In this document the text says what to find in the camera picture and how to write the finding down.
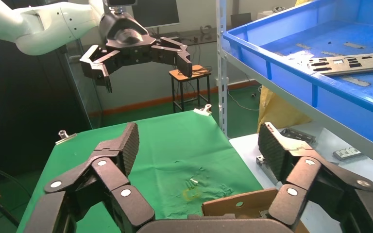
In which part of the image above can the white flat board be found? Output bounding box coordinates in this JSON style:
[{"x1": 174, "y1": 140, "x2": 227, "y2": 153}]
[{"x1": 229, "y1": 121, "x2": 373, "y2": 233}]

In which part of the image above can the white floor cable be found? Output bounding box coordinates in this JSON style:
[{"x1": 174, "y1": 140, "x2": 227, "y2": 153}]
[{"x1": 227, "y1": 90, "x2": 261, "y2": 112}]

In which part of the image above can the silver binder clip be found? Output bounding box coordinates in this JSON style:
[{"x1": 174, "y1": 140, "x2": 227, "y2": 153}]
[
  {"x1": 193, "y1": 103, "x2": 213, "y2": 117},
  {"x1": 55, "y1": 129, "x2": 78, "y2": 145}
]

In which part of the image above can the green table cloth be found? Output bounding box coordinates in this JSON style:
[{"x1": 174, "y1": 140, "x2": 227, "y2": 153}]
[{"x1": 16, "y1": 110, "x2": 264, "y2": 233}]

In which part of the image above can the grey slotted metal part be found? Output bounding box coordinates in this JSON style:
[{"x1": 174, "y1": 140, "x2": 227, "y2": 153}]
[{"x1": 333, "y1": 147, "x2": 363, "y2": 161}]

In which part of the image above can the grey slotted shelf post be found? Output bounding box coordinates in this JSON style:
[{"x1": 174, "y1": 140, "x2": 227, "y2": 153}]
[{"x1": 216, "y1": 0, "x2": 229, "y2": 136}]

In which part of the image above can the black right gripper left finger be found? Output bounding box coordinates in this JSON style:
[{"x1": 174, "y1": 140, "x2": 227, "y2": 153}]
[{"x1": 24, "y1": 122, "x2": 156, "y2": 233}]

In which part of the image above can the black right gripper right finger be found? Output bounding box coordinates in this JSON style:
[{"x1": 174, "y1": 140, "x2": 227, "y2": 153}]
[{"x1": 257, "y1": 121, "x2": 373, "y2": 233}]

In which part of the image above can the black rectangular panel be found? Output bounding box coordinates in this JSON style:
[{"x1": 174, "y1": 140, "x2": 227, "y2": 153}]
[{"x1": 231, "y1": 13, "x2": 252, "y2": 29}]

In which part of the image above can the dark desk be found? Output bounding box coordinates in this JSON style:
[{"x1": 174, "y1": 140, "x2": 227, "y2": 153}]
[{"x1": 148, "y1": 28, "x2": 220, "y2": 46}]

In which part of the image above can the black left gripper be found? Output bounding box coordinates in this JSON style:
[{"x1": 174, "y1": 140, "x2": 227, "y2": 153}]
[{"x1": 79, "y1": 12, "x2": 194, "y2": 94}]

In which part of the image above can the black stool wooden seat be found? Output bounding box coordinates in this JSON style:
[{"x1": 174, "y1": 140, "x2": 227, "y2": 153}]
[{"x1": 169, "y1": 64, "x2": 212, "y2": 113}]

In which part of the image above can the blue plastic tray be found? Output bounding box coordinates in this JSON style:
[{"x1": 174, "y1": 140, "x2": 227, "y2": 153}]
[{"x1": 222, "y1": 0, "x2": 373, "y2": 153}]

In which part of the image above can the grey U-shaped metal bracket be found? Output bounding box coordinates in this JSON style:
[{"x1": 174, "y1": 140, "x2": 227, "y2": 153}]
[{"x1": 281, "y1": 127, "x2": 317, "y2": 144}]

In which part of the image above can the black computer monitor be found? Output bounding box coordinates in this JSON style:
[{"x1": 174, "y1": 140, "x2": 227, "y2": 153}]
[{"x1": 131, "y1": 0, "x2": 181, "y2": 30}]

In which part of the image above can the dark glass cabinet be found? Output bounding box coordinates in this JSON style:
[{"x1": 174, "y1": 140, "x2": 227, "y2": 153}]
[{"x1": 0, "y1": 35, "x2": 103, "y2": 176}]

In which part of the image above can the brown cardboard box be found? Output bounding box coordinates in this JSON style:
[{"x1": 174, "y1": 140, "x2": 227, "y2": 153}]
[{"x1": 202, "y1": 188, "x2": 310, "y2": 233}]

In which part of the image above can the white metal shelf board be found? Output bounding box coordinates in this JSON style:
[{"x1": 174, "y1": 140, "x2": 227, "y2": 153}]
[{"x1": 223, "y1": 48, "x2": 373, "y2": 169}]

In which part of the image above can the silver metal IO shield plate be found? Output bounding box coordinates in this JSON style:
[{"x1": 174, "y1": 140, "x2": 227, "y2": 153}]
[
  {"x1": 302, "y1": 58, "x2": 373, "y2": 77},
  {"x1": 307, "y1": 52, "x2": 373, "y2": 65}
]

